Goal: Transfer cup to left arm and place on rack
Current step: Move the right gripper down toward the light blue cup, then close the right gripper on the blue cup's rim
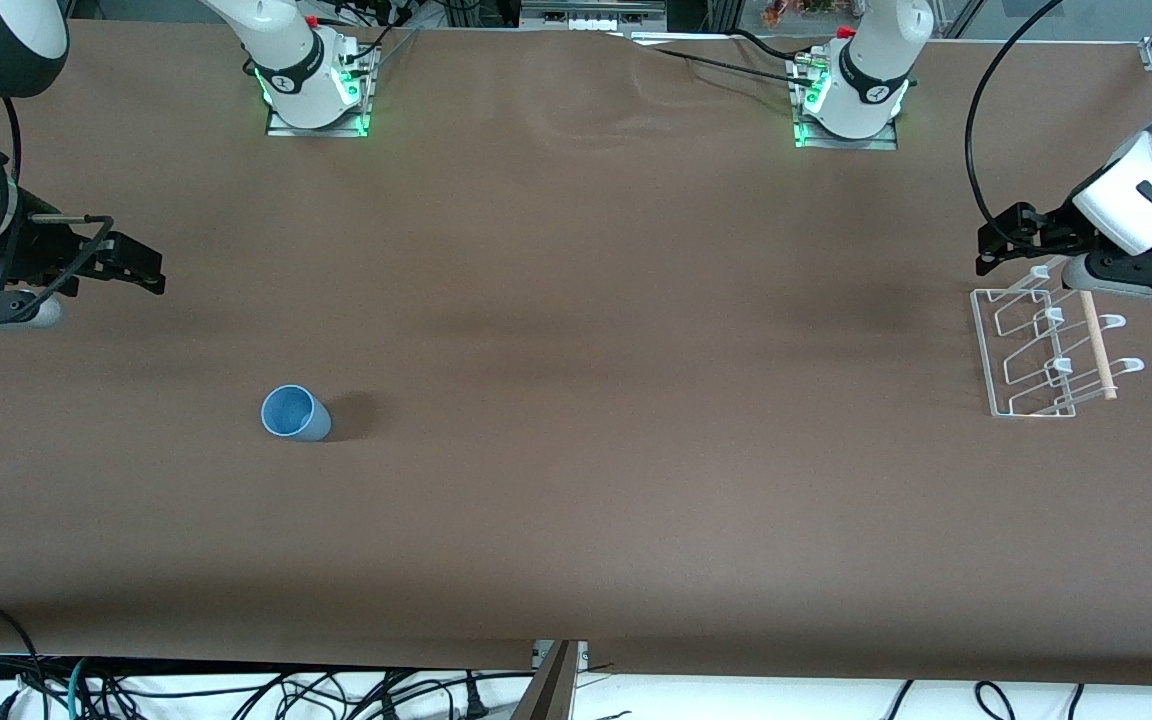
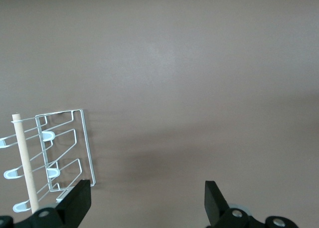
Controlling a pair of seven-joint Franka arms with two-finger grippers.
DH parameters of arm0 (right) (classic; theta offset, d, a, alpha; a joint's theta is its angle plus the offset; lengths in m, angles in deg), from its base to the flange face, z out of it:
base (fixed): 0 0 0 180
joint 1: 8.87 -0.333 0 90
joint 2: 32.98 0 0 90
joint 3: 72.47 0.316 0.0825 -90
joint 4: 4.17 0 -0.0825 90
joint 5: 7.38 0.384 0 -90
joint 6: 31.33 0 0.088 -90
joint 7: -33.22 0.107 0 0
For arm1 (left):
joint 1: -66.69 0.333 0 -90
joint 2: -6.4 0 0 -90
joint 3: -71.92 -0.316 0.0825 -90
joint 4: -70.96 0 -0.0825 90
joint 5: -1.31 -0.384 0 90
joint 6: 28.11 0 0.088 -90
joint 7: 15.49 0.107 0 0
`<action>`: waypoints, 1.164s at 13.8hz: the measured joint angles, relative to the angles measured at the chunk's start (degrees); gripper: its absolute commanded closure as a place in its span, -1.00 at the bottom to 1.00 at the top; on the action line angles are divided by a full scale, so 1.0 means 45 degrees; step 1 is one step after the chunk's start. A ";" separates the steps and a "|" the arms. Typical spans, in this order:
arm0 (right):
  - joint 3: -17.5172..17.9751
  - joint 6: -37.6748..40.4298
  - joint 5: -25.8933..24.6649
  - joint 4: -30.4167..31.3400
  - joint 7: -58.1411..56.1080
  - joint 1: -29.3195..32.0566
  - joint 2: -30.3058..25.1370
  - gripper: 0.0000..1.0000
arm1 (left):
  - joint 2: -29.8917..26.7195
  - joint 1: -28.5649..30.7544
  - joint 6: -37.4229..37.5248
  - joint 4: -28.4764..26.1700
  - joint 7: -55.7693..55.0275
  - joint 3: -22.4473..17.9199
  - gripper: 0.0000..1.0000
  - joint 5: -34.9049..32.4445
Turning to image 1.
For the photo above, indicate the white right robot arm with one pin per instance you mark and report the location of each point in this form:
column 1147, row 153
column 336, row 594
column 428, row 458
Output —
column 291, row 60

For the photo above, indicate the dark wooden beam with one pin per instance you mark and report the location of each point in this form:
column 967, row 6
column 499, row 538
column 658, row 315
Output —
column 548, row 690

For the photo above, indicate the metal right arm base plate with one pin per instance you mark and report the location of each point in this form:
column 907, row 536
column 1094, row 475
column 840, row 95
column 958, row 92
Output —
column 321, row 128

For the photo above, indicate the grey metal rail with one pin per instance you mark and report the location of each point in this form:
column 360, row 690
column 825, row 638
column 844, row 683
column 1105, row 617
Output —
column 591, row 8

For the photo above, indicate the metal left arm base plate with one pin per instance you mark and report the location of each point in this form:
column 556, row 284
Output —
column 846, row 142

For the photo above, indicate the brown table cover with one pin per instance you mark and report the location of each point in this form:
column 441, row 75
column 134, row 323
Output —
column 576, row 300

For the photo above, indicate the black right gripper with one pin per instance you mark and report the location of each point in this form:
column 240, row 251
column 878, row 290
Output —
column 39, row 253

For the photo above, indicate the wooden rod of rack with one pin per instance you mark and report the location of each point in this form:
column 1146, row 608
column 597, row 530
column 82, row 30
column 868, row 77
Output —
column 1098, row 345

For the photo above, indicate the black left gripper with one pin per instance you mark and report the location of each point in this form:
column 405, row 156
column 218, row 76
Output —
column 1054, row 229

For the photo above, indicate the light blue plastic cup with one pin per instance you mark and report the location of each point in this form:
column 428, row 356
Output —
column 293, row 413

